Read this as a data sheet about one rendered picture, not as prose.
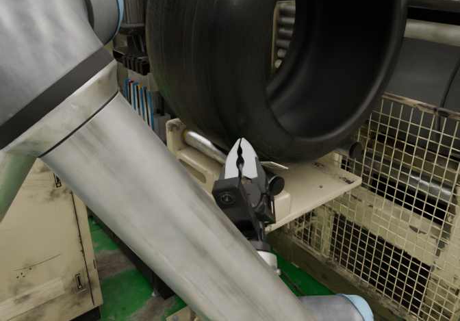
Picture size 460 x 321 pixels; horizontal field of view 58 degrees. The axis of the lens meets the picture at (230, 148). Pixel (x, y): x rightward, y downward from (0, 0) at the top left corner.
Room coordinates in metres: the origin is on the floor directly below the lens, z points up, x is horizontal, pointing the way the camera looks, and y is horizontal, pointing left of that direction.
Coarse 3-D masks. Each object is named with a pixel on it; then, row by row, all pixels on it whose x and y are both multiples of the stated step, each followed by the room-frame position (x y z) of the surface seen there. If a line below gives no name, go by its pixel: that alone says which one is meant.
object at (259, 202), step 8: (248, 184) 0.61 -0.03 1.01; (248, 192) 0.60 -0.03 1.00; (256, 192) 0.60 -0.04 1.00; (256, 200) 0.59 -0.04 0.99; (264, 200) 0.60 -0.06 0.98; (272, 200) 0.64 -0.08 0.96; (256, 208) 0.58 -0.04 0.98; (264, 208) 0.59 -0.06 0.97; (256, 216) 0.59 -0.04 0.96; (264, 216) 0.59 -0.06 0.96; (272, 216) 0.61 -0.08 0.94; (264, 224) 0.61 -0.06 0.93; (264, 232) 0.59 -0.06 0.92; (248, 240) 0.55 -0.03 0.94; (256, 240) 0.56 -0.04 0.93; (264, 240) 0.58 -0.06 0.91; (256, 248) 0.52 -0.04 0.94; (264, 248) 0.53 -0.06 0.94
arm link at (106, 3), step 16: (96, 0) 0.42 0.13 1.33; (112, 0) 0.47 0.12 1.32; (96, 16) 0.41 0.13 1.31; (112, 16) 0.46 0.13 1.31; (96, 32) 0.41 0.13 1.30; (112, 32) 0.49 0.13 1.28; (0, 160) 0.42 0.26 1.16; (16, 160) 0.43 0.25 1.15; (32, 160) 0.45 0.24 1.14; (0, 176) 0.42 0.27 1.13; (16, 176) 0.44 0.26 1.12; (0, 192) 0.43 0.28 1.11; (16, 192) 0.46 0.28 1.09; (0, 208) 0.44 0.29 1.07
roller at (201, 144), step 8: (184, 136) 1.03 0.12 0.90; (192, 136) 1.01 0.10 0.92; (200, 136) 0.99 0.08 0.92; (192, 144) 1.00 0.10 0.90; (200, 144) 0.97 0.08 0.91; (208, 144) 0.95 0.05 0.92; (208, 152) 0.94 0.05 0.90; (216, 152) 0.92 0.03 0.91; (224, 152) 0.91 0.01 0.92; (216, 160) 0.92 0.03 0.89; (224, 160) 0.89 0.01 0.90; (264, 168) 0.82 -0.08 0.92; (272, 176) 0.79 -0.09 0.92; (272, 184) 0.77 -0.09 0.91; (280, 184) 0.78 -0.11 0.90; (272, 192) 0.77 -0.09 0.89; (280, 192) 0.78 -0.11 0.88
